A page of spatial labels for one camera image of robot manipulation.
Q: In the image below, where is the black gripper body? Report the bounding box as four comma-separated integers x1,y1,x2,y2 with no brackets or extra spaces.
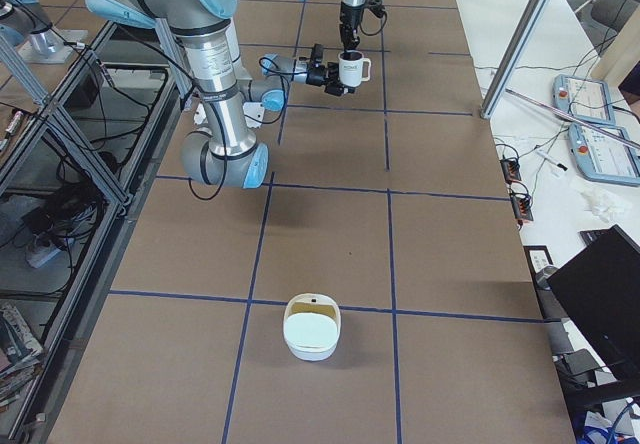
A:
339,3,362,36
306,43,336,87

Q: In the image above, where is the upper blue teach pendant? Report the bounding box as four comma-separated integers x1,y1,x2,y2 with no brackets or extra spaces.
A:
553,74,616,126

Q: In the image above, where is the white power strip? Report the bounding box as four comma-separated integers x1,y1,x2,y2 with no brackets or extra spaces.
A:
25,242,64,269

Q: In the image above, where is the crumpled white tissue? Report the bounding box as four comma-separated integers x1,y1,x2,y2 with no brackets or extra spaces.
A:
580,188,632,223

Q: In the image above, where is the silver aluminium frame post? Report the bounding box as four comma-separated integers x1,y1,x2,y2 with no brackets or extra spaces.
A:
480,0,550,119

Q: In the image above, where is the orange black electronics board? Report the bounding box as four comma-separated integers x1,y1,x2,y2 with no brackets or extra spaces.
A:
500,157,521,183

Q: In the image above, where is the white mug with handle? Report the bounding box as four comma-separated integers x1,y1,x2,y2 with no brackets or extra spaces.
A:
338,50,372,88

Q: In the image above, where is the blue teach pendant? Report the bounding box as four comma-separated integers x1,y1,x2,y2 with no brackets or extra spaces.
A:
553,74,616,126
568,123,639,187

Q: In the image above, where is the stack of magazines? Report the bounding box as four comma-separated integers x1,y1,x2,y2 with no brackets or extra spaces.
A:
1,301,44,409

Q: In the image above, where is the lower blue teach pendant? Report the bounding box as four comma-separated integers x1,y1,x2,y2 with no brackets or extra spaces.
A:
568,123,639,187

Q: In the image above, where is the black marker pen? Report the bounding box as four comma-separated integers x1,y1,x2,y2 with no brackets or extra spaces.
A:
535,148,568,172

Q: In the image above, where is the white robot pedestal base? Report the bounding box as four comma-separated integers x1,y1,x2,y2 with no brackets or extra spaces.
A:
193,102,266,129

